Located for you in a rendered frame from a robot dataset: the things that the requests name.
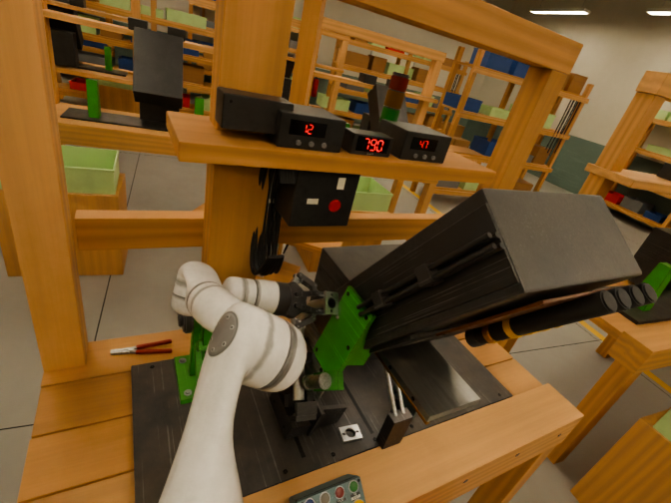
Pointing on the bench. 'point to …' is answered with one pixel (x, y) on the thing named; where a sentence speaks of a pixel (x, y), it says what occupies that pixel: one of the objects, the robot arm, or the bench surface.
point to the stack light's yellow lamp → (393, 100)
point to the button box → (333, 491)
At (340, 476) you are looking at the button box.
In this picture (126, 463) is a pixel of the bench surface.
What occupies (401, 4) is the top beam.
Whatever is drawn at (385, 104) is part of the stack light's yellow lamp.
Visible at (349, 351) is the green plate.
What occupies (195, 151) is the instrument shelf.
